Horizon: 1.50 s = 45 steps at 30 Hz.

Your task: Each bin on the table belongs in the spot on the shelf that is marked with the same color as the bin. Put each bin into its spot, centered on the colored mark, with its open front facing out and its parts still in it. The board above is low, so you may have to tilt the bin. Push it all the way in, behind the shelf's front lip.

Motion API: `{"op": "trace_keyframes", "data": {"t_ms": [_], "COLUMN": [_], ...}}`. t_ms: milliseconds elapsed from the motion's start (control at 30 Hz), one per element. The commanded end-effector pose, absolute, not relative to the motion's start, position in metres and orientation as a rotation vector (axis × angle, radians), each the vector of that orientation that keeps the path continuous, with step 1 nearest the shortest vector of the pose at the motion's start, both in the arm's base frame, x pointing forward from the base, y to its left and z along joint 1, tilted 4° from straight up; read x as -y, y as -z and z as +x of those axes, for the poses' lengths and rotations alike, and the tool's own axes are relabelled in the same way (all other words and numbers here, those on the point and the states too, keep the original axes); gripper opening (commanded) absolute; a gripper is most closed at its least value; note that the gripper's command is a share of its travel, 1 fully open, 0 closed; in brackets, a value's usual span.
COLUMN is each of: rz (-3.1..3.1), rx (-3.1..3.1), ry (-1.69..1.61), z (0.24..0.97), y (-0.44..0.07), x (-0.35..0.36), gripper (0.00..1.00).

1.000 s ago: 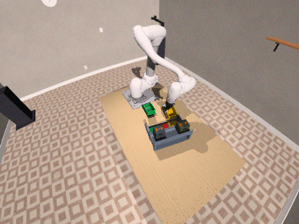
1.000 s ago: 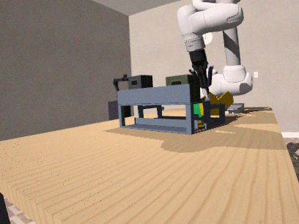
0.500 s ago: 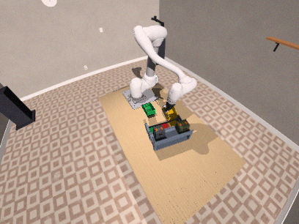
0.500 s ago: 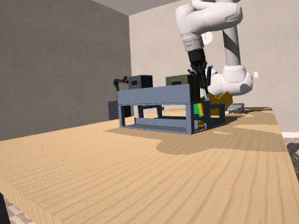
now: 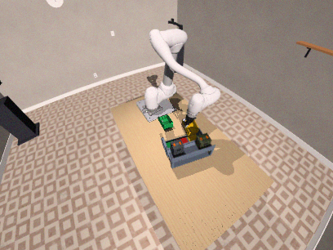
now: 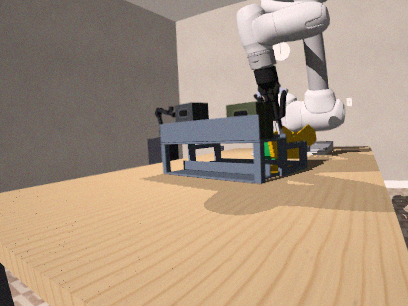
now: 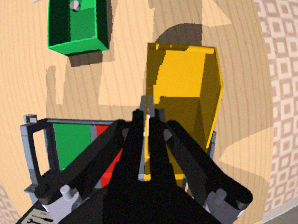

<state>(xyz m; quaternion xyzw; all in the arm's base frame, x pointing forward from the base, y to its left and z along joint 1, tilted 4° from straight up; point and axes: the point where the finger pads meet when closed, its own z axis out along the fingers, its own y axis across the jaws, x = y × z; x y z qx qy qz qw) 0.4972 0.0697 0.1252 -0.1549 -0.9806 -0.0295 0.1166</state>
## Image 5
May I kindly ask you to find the yellow bin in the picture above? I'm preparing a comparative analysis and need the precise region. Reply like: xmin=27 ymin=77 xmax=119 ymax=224
xmin=184 ymin=120 xmax=199 ymax=136

